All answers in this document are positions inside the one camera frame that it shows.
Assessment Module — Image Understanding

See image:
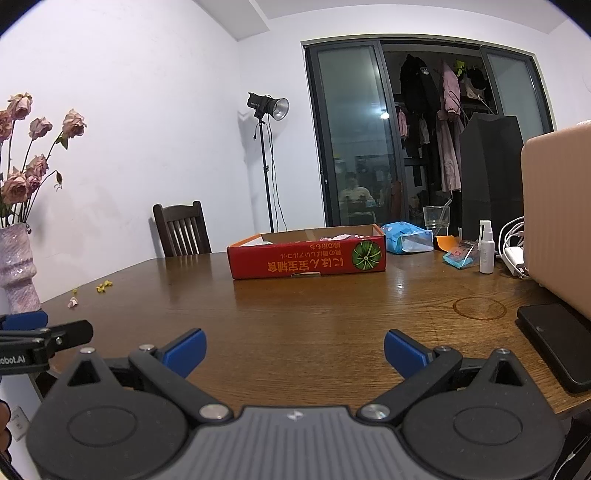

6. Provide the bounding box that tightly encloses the person's left hand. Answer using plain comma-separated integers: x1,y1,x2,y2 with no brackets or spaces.
0,401,12,455

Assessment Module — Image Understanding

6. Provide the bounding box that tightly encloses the black framed sliding glass door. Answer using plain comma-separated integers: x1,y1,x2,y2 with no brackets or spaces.
301,39,555,230

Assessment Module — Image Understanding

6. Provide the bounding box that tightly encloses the pink hanging jacket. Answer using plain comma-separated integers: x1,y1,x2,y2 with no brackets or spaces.
441,62,463,121

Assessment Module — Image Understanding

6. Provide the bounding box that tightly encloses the blue tissue pack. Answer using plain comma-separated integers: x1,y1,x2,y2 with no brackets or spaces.
379,222,435,254

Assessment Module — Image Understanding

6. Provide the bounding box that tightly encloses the white wall socket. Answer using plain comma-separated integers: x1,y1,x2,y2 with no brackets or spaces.
9,406,27,442

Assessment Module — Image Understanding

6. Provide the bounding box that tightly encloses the black studio light on stand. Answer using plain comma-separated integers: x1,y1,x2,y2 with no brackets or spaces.
247,91,291,234

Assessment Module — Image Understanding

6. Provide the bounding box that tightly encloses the clear glass cup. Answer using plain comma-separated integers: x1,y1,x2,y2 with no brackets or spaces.
422,205,451,237

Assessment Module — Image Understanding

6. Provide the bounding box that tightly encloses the black smartphone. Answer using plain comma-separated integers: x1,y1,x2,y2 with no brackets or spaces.
516,303,591,394

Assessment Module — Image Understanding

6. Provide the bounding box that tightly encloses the bunch of dried pink roses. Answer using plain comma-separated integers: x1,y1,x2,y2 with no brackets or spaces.
0,92,88,228

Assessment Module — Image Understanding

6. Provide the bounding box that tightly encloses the pink hanging robe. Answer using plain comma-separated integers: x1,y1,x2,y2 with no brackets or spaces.
436,115,463,193

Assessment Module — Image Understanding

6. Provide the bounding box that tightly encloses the small blue packet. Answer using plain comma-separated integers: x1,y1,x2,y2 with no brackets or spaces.
442,244,481,269

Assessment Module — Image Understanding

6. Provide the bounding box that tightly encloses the tan laptop lid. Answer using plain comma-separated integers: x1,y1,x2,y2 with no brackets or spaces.
521,121,591,322

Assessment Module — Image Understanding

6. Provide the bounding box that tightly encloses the white charger with cables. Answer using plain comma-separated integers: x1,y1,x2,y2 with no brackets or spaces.
499,217,532,280

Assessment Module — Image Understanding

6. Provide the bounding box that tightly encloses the dark wooden chair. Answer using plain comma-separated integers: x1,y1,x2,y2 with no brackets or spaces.
152,200,212,258

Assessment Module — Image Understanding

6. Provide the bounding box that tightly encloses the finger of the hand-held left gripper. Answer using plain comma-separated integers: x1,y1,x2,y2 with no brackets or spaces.
0,319,93,349
0,310,49,331

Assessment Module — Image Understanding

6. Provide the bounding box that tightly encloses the black hanging coat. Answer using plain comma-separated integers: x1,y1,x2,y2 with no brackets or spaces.
399,54,440,118

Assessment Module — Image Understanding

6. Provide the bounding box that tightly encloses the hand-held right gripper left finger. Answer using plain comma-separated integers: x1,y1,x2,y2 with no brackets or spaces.
48,328,234,425

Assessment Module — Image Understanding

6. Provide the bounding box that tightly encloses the red cardboard box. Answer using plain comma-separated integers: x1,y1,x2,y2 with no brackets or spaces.
226,224,387,280

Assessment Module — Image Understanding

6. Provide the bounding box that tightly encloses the white spray bottle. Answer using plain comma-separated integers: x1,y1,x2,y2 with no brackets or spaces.
479,220,496,275

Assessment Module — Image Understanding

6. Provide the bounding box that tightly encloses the pink speckled ceramic vase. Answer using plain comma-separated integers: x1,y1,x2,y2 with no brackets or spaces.
0,224,41,315

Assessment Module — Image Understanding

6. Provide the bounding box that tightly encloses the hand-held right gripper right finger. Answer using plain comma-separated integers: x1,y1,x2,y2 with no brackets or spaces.
358,329,543,425

